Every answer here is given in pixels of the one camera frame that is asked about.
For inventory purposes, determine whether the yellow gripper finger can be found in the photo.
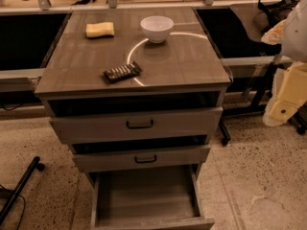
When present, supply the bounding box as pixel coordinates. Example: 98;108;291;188
262;62;307;127

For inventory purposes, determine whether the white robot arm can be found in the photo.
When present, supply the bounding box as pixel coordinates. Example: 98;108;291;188
261;0;307;127

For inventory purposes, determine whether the grey wooden drawer cabinet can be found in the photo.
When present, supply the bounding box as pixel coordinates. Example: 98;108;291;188
34;6;234;230

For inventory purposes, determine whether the open bottom drawer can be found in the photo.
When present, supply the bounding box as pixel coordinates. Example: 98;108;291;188
90;165;214;230

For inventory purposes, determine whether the black rolling stand right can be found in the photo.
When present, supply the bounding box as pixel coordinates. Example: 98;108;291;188
218;53;307;147

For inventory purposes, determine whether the black headset on table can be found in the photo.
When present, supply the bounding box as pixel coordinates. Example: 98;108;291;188
257;0;298;28

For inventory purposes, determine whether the grey side table right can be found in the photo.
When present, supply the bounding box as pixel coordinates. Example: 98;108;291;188
229;4;285;45

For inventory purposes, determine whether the white bowl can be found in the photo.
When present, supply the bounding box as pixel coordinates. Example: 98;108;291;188
140;15;174;43

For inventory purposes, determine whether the yellow sponge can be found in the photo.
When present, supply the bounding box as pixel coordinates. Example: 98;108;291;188
85;22;114;38

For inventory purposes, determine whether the black stand leg left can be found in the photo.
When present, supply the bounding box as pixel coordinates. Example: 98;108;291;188
0;156;45;225

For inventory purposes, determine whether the top drawer with handle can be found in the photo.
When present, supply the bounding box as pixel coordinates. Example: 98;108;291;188
50;107;223;144

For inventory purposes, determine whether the drawer with handle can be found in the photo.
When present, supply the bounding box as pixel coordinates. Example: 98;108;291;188
73;145;210;173
50;107;223;144

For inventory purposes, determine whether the middle drawer with handle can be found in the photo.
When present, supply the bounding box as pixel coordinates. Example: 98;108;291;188
73;145;210;173

